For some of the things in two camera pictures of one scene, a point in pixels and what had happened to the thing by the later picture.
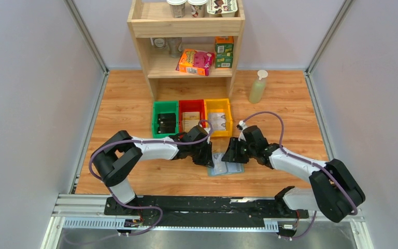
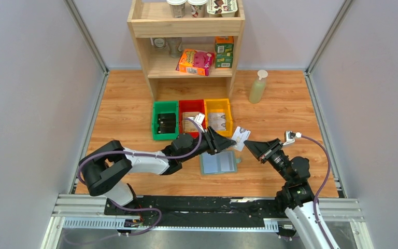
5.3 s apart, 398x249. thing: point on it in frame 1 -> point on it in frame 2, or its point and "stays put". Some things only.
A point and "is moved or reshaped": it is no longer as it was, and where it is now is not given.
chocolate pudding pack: [227, 8] stays put
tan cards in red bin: [189, 120] stays put
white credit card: [219, 166] is moved or reshaped
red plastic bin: [189, 106] stays put
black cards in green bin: [167, 123] stays put
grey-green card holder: [221, 167] is moved or reshaped
